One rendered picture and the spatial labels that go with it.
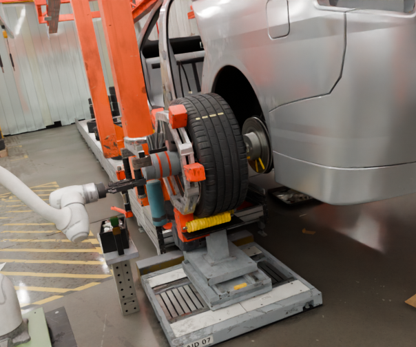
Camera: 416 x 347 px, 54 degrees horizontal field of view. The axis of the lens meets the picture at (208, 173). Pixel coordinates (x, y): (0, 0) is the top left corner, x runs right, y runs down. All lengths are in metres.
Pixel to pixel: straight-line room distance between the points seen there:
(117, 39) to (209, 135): 0.89
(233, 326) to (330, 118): 1.15
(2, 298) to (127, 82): 1.37
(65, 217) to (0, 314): 0.43
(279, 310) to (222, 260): 0.43
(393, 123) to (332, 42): 0.34
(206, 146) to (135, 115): 0.73
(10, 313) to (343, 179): 1.37
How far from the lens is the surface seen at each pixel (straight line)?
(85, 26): 4.49
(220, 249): 2.42
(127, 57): 2.55
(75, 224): 1.85
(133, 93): 2.55
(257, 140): 2.29
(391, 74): 1.47
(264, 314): 2.23
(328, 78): 1.52
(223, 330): 2.17
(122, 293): 2.51
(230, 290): 2.31
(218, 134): 1.98
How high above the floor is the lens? 1.33
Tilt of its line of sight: 15 degrees down
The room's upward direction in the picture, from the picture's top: 8 degrees counter-clockwise
